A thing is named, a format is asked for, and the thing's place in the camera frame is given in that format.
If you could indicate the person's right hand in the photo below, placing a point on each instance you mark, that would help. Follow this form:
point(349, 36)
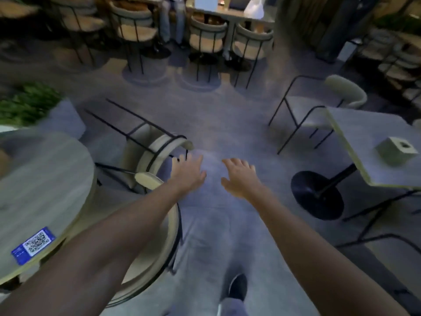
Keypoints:
point(241, 180)

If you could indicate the white bin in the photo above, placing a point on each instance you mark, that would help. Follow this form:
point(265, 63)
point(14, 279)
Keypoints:
point(348, 50)

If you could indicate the cream chair with black frame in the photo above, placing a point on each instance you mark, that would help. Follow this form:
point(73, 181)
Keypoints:
point(312, 110)
point(154, 151)
point(154, 253)

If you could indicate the beige chair with black frame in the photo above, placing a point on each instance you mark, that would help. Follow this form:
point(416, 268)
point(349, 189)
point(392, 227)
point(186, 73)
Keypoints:
point(207, 39)
point(80, 22)
point(251, 46)
point(135, 31)

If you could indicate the dark pillar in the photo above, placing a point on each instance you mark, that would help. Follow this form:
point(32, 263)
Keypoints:
point(342, 26)

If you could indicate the long wooden table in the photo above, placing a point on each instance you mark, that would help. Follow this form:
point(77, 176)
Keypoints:
point(227, 13)

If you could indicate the grey planter box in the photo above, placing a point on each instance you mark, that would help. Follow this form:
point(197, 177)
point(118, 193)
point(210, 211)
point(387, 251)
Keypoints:
point(65, 120)

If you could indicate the green plant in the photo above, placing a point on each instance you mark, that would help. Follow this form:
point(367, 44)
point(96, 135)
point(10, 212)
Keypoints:
point(26, 103)

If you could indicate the white plastic bag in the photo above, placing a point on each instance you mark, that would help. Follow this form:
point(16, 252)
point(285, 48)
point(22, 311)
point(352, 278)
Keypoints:
point(254, 9)

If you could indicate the pale green tissue box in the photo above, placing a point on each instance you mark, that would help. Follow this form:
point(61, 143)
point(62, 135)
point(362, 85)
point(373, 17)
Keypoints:
point(394, 151)

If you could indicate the person's left forearm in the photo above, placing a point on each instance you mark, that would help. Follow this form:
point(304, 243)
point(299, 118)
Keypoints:
point(98, 250)

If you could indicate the wooden bench seating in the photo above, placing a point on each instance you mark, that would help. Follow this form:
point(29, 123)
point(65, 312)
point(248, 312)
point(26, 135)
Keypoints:
point(394, 62)

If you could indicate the blue code sticker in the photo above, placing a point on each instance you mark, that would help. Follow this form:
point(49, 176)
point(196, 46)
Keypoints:
point(33, 245)

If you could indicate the person's black shoe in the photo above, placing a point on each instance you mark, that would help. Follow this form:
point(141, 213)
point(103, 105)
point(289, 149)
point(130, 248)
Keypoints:
point(238, 287)

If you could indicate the black metal chair frame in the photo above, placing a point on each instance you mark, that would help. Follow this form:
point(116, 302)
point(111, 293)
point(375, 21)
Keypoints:
point(378, 220)

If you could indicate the person's left thumb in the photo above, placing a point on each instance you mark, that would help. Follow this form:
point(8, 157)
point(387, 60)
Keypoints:
point(202, 177)

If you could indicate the square grey-top table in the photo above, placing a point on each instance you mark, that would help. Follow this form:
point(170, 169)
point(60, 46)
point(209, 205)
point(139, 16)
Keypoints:
point(365, 141)

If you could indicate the person's grey trouser leg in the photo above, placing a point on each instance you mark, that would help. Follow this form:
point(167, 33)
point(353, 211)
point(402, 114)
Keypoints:
point(232, 307)

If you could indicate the round wood-top table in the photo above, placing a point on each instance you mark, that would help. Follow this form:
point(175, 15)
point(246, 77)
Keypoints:
point(39, 194)

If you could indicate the person's right forearm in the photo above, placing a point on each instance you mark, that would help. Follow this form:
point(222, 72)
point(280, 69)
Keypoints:
point(322, 259)

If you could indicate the person's right thumb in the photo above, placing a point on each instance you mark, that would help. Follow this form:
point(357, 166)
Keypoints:
point(225, 182)

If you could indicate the person's left hand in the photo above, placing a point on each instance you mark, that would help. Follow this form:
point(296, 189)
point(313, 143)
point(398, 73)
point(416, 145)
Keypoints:
point(188, 176)

